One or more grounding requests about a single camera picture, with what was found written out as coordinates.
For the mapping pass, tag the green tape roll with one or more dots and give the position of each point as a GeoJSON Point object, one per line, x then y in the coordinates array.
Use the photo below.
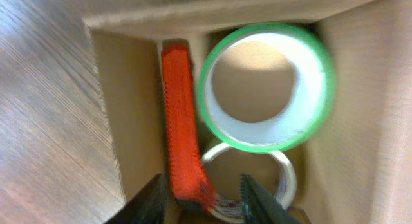
{"type": "Point", "coordinates": [309, 106]}

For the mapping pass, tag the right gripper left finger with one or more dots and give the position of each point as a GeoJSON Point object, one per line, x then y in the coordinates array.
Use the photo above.
{"type": "Point", "coordinates": [147, 206]}

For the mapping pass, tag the orange utility knife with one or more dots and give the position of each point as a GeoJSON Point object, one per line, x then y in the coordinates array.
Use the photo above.
{"type": "Point", "coordinates": [189, 182]}

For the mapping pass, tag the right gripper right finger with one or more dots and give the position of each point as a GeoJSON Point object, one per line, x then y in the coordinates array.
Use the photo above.
{"type": "Point", "coordinates": [259, 207]}

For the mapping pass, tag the brown cardboard box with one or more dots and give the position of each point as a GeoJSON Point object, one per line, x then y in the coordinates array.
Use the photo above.
{"type": "Point", "coordinates": [355, 169]}

